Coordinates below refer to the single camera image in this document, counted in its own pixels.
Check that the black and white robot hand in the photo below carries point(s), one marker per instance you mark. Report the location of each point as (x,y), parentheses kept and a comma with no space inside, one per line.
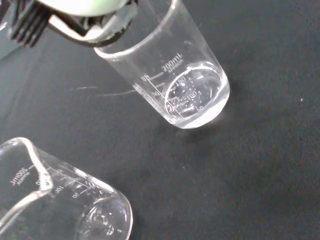
(27,22)

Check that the empty clear glass beaker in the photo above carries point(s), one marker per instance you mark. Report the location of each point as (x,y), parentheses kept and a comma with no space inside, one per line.
(62,200)

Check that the black bench cloth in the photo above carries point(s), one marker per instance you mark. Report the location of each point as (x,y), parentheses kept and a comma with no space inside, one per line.
(237,162)

